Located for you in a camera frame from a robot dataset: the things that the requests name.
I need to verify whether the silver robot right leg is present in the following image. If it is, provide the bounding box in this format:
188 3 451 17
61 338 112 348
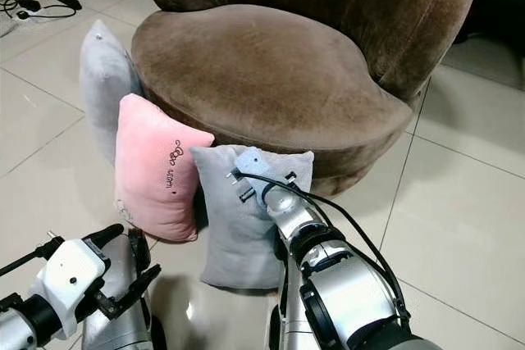
266 256 314 350

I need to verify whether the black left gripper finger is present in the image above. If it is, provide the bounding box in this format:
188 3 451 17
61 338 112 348
95 263 162 321
128 230 153 275

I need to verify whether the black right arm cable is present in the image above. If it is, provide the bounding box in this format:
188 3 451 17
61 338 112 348
231 170 413 321

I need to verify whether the brown velvet round sofa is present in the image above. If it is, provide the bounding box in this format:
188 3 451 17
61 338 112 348
131 0 484 198

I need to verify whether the square grey pillow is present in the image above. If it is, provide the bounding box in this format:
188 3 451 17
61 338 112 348
190 144 315 292

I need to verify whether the silver robot left leg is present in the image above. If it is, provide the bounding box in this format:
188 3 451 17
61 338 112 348
80 234 167 350

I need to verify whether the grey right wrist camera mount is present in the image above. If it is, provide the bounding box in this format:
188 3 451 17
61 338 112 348
234 146 313 203

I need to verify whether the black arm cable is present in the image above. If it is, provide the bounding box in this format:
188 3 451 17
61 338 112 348
231 170 413 321
0 234 67 278

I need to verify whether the pink pillow with print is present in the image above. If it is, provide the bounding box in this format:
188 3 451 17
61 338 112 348
114 93 216 243

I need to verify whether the tall grey pillow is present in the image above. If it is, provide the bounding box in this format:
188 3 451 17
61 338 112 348
80 19 145 167

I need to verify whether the silver robot leg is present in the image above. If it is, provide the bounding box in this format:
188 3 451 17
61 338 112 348
80 234 167 350
266 256 314 350

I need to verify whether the black floor cable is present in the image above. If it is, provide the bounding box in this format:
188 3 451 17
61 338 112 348
0 0 84 23

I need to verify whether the black cabinet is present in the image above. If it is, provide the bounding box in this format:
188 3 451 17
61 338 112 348
453 0 525 90

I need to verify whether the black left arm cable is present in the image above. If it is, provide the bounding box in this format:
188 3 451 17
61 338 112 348
0 234 67 278

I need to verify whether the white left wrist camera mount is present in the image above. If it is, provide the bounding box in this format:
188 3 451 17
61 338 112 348
39 238 109 315

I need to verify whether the white power strip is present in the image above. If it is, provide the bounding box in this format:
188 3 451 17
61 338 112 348
15 0 43 20

